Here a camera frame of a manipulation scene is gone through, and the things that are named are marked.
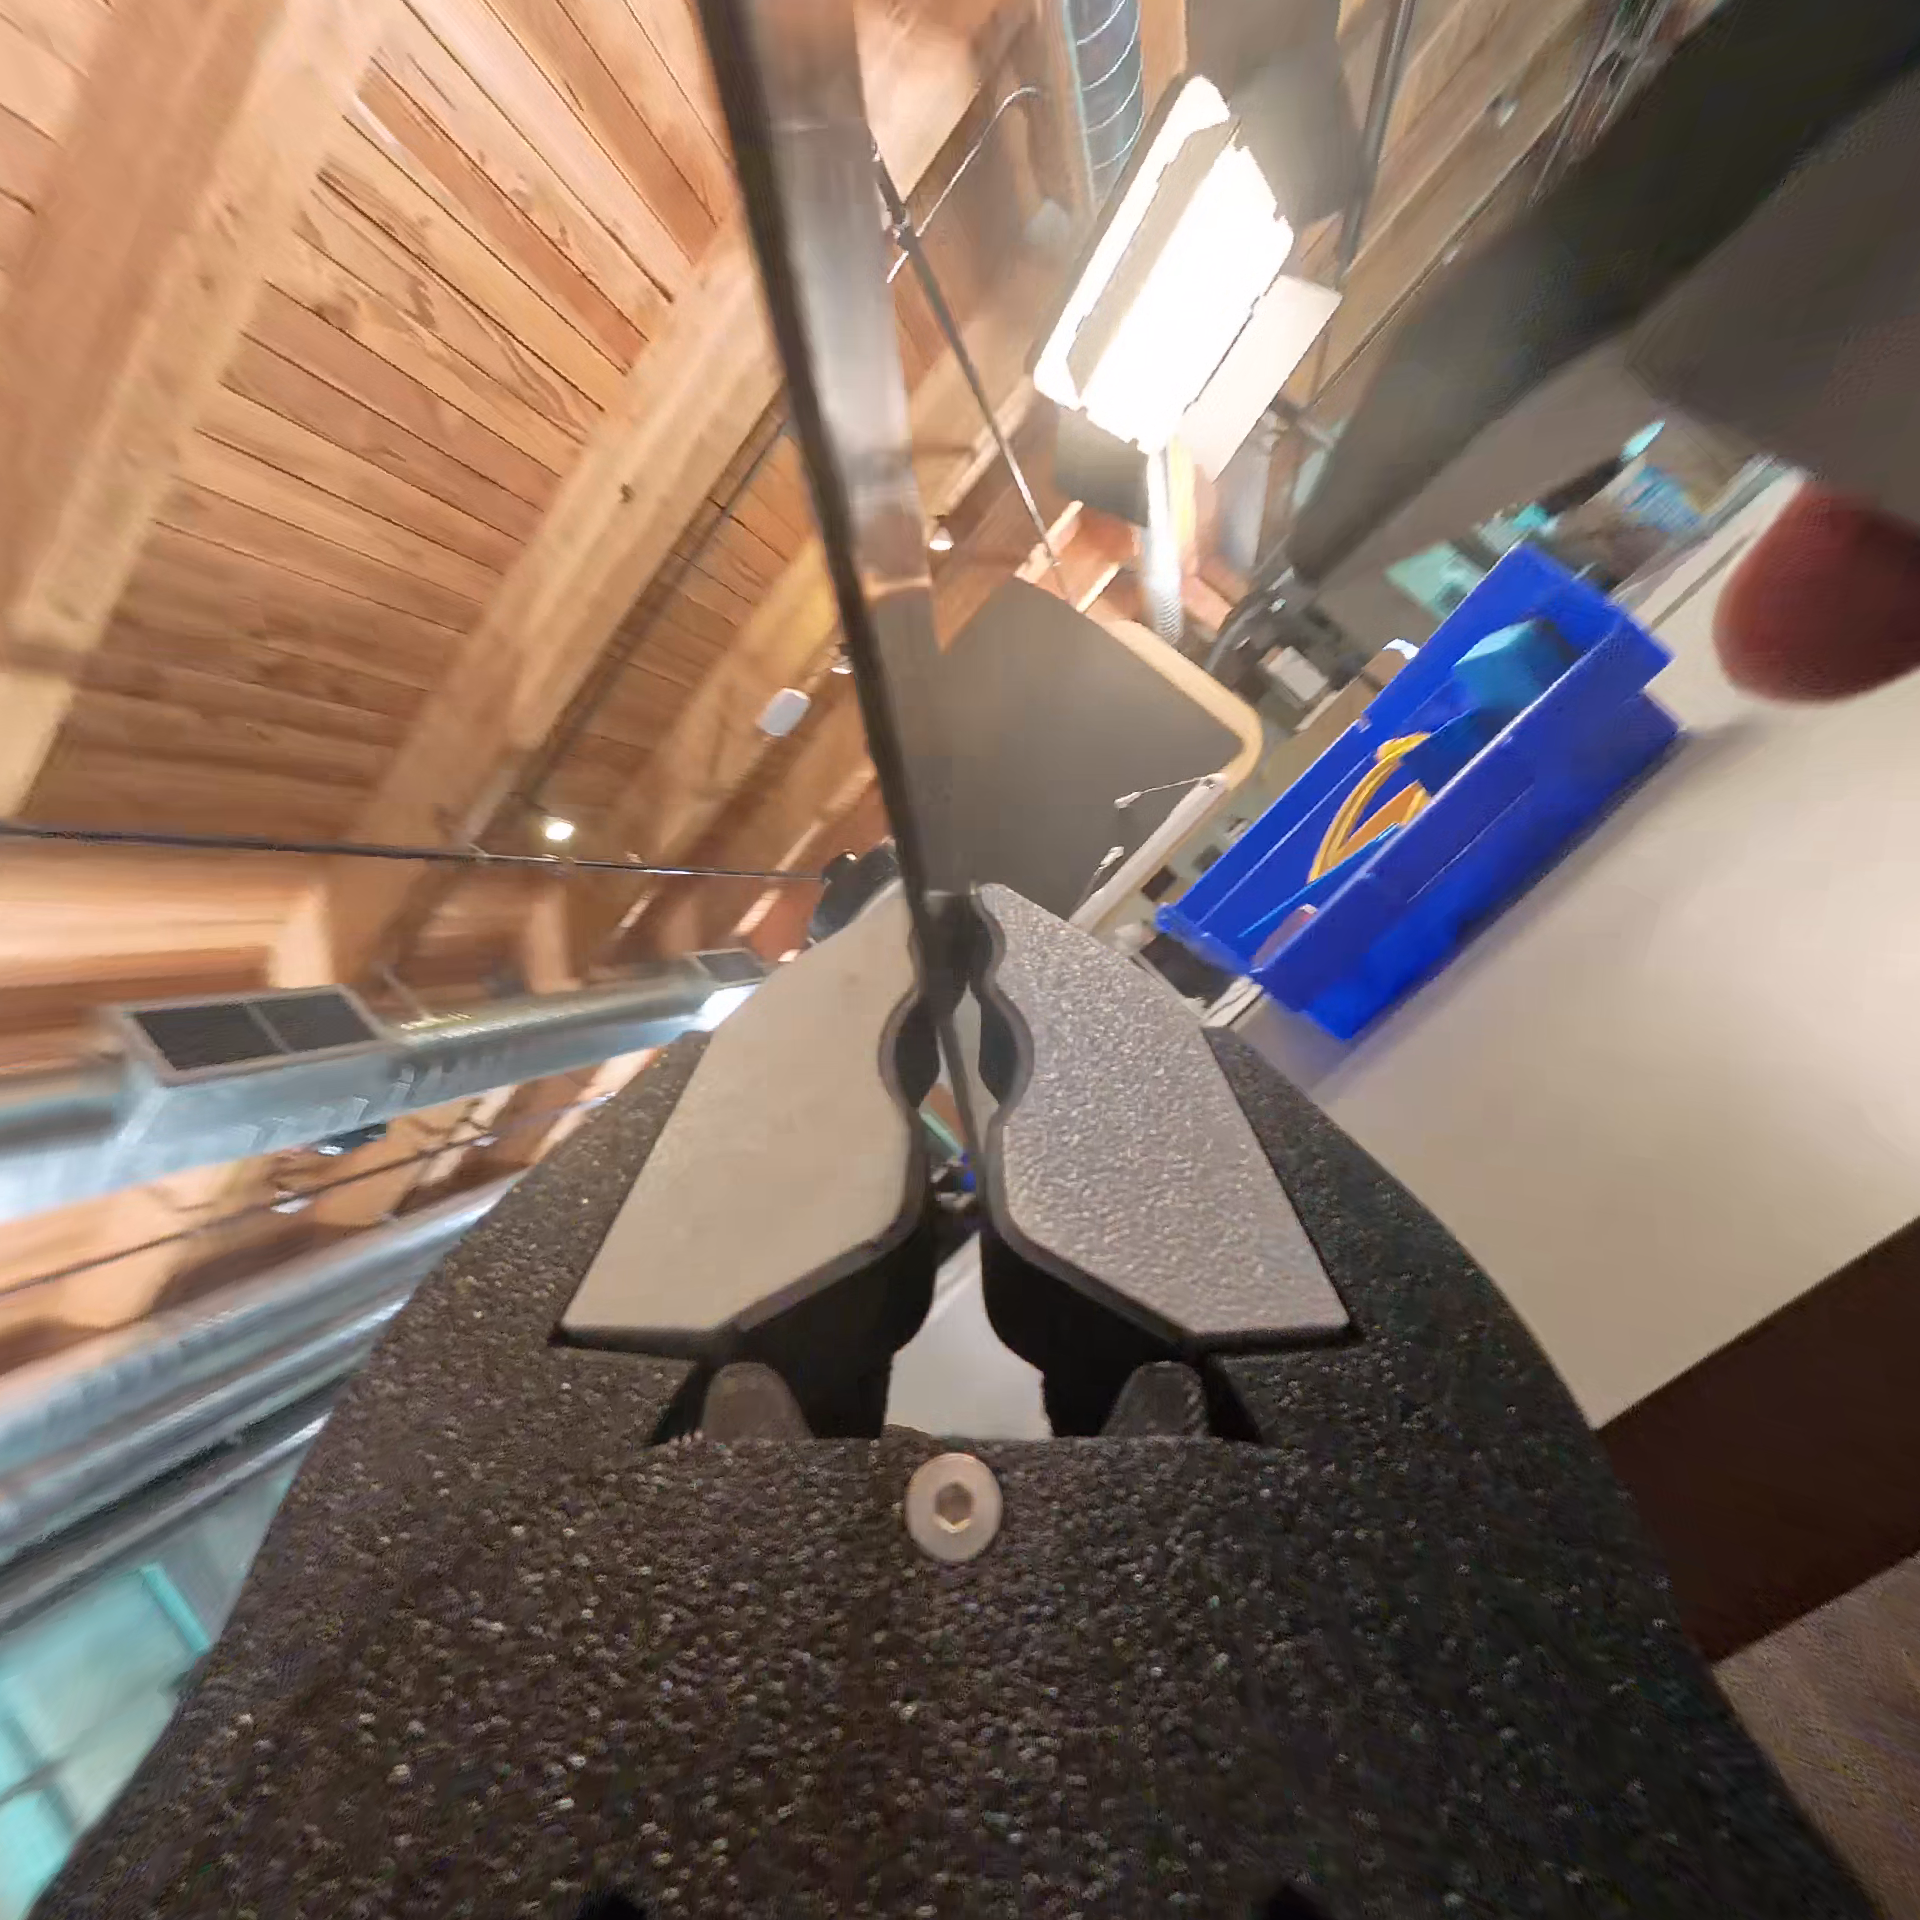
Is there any softbox light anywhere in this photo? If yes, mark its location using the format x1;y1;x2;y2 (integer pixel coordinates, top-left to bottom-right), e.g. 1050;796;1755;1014
1032;73;1344;459

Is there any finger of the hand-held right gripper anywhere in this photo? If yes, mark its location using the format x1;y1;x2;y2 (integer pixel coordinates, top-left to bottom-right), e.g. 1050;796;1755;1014
1627;89;1920;527

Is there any silver spiral air duct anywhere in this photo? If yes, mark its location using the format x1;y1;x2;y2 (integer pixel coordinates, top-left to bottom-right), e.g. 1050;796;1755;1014
0;1170;529;1548
1050;0;1154;204

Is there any dark glossy sheet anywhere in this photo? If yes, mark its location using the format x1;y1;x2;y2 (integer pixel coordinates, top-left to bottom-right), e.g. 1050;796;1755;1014
696;0;996;1188

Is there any yellow cable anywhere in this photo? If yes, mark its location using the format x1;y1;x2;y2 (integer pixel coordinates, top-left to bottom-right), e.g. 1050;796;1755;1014
1302;729;1440;890

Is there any black wood-edged panel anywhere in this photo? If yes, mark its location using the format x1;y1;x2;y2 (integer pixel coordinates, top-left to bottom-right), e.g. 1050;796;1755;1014
877;575;1266;918

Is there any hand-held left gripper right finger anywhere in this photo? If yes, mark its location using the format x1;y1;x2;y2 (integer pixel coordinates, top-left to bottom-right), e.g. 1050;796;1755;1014
966;883;1352;1352

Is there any blue plastic bin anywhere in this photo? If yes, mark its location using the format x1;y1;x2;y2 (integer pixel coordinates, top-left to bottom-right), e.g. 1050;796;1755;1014
1154;541;1683;1042

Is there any white panel stand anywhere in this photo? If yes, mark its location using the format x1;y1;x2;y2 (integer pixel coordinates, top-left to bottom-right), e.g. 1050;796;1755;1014
1073;771;1240;940

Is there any person's right hand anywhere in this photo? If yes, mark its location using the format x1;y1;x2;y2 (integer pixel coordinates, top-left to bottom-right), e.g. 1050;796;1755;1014
1715;485;1920;703

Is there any silver air duct with vent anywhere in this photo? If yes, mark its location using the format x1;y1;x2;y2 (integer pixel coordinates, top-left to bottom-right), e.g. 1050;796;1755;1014
0;942;770;1223

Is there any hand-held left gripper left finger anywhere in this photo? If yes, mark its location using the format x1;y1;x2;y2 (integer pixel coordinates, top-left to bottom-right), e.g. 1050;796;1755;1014
559;891;941;1343

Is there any blue foam block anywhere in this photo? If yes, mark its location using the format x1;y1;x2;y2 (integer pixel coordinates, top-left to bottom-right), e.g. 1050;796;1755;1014
1446;617;1581;720

